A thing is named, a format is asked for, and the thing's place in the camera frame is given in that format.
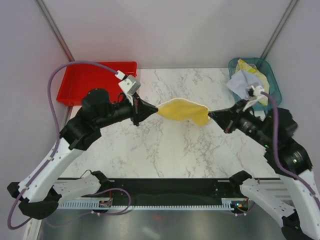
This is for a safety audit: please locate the right aluminium frame post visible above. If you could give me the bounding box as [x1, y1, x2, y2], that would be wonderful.
[259, 0, 300, 60]

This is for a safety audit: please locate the pale yellow patterned towel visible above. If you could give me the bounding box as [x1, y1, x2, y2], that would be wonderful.
[234, 58, 270, 93]

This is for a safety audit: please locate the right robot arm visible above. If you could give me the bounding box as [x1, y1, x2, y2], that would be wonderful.
[208, 101, 320, 240]

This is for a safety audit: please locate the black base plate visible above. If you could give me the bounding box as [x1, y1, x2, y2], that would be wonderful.
[98, 178, 246, 205]

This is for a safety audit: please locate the light blue towel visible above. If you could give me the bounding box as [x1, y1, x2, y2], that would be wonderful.
[226, 70, 264, 100]

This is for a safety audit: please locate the white slotted cable duct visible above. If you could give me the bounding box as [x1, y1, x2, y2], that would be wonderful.
[58, 197, 248, 211]

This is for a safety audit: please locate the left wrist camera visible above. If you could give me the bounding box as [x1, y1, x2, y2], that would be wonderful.
[118, 75, 141, 96]

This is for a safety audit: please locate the teal plastic basket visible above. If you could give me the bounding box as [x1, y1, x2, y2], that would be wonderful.
[228, 57, 282, 112]

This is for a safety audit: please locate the aluminium frame post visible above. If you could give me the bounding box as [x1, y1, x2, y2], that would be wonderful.
[259, 0, 300, 60]
[34, 0, 75, 62]

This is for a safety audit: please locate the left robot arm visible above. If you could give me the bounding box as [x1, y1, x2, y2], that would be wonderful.
[7, 88, 158, 220]

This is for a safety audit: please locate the red plastic tray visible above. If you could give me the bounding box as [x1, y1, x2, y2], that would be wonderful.
[56, 61, 137, 107]

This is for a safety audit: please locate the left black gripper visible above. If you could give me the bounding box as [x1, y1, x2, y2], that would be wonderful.
[98, 91, 159, 128]

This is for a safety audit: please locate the left aluminium frame post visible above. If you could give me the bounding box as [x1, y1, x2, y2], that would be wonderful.
[34, 0, 75, 62]

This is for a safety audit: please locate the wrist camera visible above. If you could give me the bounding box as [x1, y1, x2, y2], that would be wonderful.
[245, 85, 266, 108]
[118, 75, 141, 96]

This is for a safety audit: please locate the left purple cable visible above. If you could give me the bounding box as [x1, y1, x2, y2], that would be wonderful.
[6, 59, 126, 230]

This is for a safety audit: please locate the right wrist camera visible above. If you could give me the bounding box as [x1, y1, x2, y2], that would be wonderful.
[245, 85, 266, 108]

